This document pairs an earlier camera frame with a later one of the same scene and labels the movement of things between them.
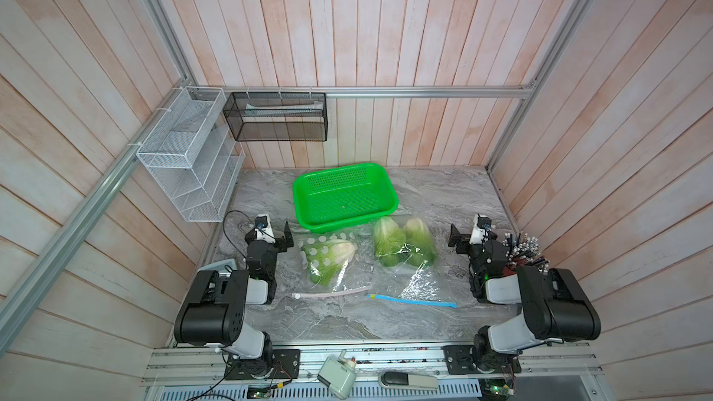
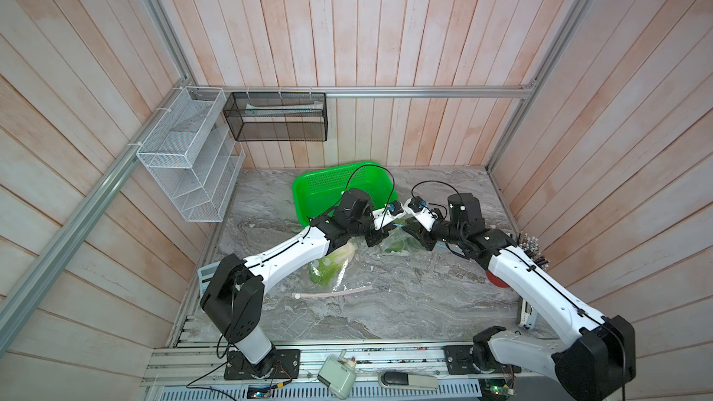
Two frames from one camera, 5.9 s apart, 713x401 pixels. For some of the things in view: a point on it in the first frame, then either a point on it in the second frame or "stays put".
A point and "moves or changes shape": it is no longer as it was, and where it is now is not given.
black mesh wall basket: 278,116 stays put
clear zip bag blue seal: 408,265 moves or changes shape
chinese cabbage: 390,242 moves or changes shape
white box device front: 339,374 stays put
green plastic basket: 343,195 stays put
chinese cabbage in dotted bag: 325,260 stays put
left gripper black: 279,241 to 378,236
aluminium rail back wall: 405,89 stays put
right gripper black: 455,239 to 421,233
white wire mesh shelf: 189,148 stays put
